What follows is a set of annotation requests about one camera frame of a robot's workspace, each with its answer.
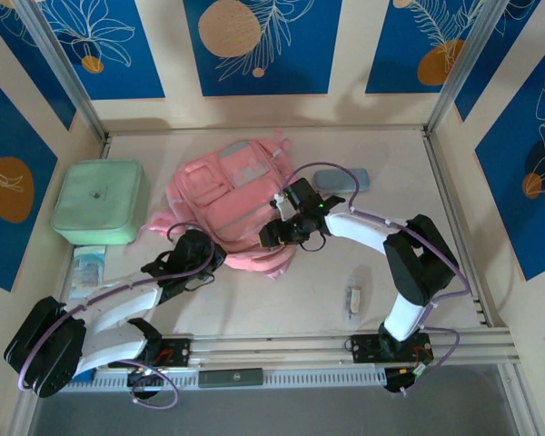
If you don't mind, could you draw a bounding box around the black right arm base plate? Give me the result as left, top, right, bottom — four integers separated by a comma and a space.
350, 333, 435, 364

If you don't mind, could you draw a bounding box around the small controller board with wires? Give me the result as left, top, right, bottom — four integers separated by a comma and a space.
383, 361, 435, 396
125, 366, 165, 401

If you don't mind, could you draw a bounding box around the pink school backpack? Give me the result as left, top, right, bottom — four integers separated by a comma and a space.
138, 129, 301, 281

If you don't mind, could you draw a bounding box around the grey-blue pencil case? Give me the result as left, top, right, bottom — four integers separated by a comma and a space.
312, 166, 372, 195

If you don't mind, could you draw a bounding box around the blue tissue pack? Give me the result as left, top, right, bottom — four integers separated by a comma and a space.
70, 244, 106, 301

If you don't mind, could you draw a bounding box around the aluminium front rail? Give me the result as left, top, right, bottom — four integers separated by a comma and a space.
20, 333, 521, 372

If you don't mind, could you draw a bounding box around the mint green square case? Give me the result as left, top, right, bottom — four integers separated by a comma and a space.
50, 159, 150, 246

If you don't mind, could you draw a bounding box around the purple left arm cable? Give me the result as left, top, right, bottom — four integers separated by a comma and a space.
16, 222, 217, 412

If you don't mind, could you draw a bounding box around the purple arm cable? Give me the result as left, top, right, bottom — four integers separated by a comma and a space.
16, 222, 217, 412
285, 162, 472, 396

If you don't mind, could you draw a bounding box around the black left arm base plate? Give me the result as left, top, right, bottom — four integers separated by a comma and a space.
107, 338, 193, 369

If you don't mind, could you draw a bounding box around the dark grey bar device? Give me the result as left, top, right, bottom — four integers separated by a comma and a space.
198, 368, 264, 389

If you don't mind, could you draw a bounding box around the aluminium frame post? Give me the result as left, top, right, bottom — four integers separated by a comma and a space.
424, 0, 514, 137
15, 0, 109, 142

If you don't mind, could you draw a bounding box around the grey slotted cable duct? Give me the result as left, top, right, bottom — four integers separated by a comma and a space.
67, 367, 387, 392

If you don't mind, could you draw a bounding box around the clear stationery pouch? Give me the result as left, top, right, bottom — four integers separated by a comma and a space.
342, 267, 372, 323

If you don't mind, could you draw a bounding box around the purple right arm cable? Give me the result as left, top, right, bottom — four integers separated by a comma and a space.
285, 162, 472, 396

